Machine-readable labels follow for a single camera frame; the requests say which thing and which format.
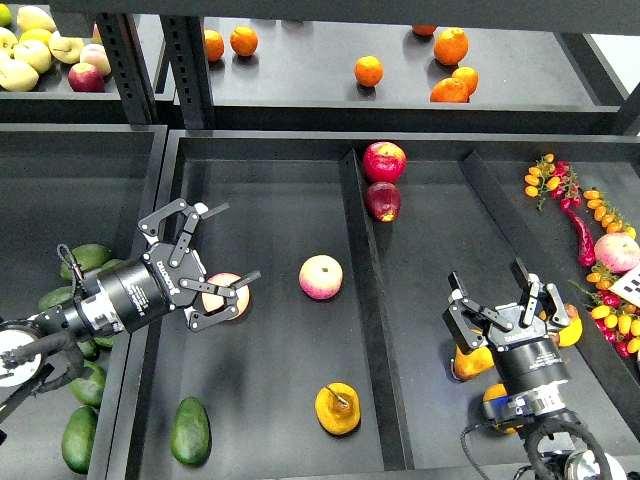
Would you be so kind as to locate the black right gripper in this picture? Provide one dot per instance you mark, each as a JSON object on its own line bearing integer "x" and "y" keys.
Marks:
{"x": 526, "y": 358}

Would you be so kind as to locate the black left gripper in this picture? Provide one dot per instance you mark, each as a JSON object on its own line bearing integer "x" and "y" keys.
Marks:
{"x": 166, "y": 276}

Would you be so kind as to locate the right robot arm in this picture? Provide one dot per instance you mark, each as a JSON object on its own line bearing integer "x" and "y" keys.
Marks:
{"x": 557, "y": 443}

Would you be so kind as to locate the yellow pear leftmost of pile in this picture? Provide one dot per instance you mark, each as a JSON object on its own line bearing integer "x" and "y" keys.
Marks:
{"x": 465, "y": 367}

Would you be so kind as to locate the green avocado centre cluster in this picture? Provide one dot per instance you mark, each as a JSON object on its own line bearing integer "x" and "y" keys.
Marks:
{"x": 105, "y": 342}

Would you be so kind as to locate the pink apple left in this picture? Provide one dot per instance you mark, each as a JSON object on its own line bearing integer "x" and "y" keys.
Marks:
{"x": 215, "y": 303}

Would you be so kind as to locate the pink apple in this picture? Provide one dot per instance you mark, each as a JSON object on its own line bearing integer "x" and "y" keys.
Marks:
{"x": 215, "y": 303}
{"x": 320, "y": 277}

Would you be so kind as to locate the red chili pepper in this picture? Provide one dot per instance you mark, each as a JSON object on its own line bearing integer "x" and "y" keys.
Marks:
{"x": 586, "y": 253}

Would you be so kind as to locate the cherry tomato bunch lower right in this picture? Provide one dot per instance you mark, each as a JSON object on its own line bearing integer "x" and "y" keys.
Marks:
{"x": 617, "y": 319}

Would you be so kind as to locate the cherry tomato bunch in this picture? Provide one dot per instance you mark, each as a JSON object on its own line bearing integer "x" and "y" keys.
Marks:
{"x": 617, "y": 319}
{"x": 555, "y": 179}

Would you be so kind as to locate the pink apple centre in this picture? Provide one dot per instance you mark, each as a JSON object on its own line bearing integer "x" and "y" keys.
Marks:
{"x": 320, "y": 277}

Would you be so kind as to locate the black white marker card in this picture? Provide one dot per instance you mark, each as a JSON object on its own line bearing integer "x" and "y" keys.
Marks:
{"x": 627, "y": 286}

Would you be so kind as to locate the pink peach right tray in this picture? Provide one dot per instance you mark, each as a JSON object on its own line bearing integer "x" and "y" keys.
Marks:
{"x": 618, "y": 251}

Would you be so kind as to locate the orange cherry tomato vine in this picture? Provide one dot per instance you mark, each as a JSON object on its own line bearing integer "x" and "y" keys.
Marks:
{"x": 610, "y": 219}

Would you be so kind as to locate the cherry tomato bunch top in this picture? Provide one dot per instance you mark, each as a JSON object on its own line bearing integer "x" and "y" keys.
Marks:
{"x": 555, "y": 179}

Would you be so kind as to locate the black left tray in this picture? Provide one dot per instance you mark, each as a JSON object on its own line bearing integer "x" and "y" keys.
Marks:
{"x": 69, "y": 184}

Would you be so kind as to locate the dark red apple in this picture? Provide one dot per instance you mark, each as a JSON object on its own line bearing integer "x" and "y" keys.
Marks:
{"x": 383, "y": 201}

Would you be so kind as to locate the black middle divided tray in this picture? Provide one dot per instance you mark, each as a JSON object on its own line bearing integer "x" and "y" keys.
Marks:
{"x": 294, "y": 196}

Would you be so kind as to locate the bright red apple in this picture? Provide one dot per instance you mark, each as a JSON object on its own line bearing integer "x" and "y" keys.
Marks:
{"x": 384, "y": 162}

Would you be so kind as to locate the red apple on left shelf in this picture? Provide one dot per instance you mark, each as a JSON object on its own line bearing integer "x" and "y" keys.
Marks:
{"x": 85, "y": 77}

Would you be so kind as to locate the orange front right shelf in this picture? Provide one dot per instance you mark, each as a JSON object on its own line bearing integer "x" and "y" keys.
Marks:
{"x": 450, "y": 90}

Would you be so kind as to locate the orange on shelf left edge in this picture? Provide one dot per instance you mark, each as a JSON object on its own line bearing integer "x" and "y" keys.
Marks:
{"x": 214, "y": 45}

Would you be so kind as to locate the orange behind front right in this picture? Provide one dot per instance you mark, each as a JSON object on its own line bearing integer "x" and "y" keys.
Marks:
{"x": 469, "y": 76}

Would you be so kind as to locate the pale peach on left shelf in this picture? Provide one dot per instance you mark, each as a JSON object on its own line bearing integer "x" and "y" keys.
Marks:
{"x": 95, "y": 55}

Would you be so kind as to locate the pale yellow apple with stem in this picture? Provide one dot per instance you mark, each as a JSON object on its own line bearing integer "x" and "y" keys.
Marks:
{"x": 65, "y": 49}

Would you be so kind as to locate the pale yellow apple front left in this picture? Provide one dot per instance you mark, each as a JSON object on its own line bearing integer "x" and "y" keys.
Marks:
{"x": 18, "y": 76}

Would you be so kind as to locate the pale yellow apple middle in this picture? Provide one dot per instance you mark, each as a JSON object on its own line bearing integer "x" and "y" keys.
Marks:
{"x": 35, "y": 53}

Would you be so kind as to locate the yellow lemon on shelf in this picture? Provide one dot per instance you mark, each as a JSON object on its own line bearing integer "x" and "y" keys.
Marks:
{"x": 37, "y": 34}

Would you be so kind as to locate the black perforated shelf post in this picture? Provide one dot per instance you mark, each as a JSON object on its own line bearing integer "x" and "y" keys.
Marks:
{"x": 186, "y": 50}

